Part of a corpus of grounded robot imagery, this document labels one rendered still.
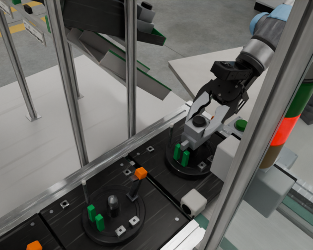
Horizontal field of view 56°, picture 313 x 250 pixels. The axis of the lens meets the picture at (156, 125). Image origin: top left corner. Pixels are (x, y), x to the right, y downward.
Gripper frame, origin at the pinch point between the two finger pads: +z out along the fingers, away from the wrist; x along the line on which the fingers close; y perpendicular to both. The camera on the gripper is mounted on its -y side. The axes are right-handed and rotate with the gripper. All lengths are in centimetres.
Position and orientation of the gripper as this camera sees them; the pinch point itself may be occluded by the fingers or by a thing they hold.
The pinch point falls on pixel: (196, 126)
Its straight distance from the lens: 71.0
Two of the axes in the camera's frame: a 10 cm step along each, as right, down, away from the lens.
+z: -6.2, 7.9, 0.4
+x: -6.8, -5.6, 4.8
